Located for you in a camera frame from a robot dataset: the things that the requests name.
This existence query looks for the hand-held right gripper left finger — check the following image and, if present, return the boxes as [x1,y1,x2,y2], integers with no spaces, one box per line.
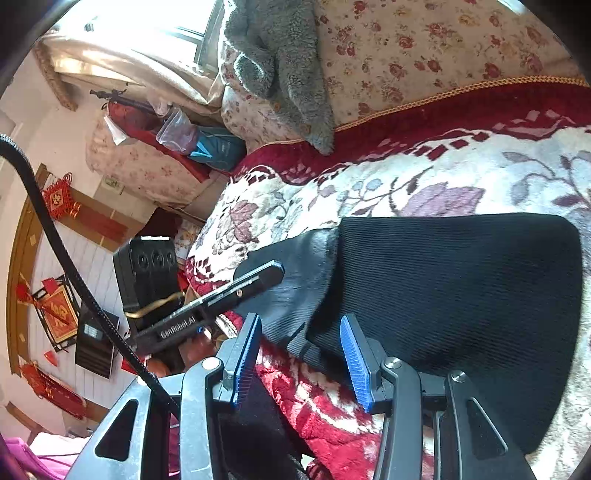
[67,313,263,480]

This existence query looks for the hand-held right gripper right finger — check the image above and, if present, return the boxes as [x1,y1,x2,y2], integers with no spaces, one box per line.
[340,315,536,480]

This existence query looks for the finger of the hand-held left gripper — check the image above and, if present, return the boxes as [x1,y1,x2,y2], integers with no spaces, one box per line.
[198,271,285,308]
[233,260,284,284]

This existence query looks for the black pants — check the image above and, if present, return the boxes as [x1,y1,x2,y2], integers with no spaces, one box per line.
[217,213,583,480]

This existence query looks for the black box with round holes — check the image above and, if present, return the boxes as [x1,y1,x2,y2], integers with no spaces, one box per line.
[113,235,185,333]

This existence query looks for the black flat device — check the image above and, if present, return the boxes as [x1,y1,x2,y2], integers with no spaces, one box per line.
[75,310,121,380]

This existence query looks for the white panelled door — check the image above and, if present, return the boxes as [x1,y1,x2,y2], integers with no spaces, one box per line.
[7,164,153,421]

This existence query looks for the red square door poster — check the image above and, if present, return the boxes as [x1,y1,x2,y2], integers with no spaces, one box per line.
[16,274,81,354]

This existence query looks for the red paper strip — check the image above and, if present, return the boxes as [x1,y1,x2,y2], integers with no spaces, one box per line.
[69,203,139,252]

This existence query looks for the blue bag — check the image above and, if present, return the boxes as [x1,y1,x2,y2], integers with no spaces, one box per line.
[187,127,247,174]

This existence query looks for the red hanging decoration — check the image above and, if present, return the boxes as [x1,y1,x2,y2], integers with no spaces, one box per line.
[21,362,86,421]

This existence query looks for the clear plastic bag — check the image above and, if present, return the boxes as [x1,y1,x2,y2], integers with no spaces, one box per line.
[154,106,199,155]

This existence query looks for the red knot ornament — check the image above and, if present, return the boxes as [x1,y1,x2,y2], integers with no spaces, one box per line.
[41,173,84,222]

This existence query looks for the pink cloth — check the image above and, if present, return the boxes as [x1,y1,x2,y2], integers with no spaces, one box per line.
[0,431,93,480]

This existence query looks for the grey fleece cloth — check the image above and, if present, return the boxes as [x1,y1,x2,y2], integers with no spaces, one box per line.
[224,0,335,155]

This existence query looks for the red and white floral blanket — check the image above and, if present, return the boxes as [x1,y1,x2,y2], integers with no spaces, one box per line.
[168,76,591,480]

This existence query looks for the beige curtain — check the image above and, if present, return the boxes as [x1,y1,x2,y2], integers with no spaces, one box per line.
[32,28,227,121]

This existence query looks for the cream rose-print quilt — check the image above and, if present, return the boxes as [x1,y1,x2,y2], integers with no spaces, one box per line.
[219,0,578,139]

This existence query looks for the bright window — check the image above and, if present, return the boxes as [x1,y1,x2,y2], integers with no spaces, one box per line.
[88,0,222,65]

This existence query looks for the thick black braided cable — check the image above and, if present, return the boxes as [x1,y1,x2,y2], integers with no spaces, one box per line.
[0,134,181,414]

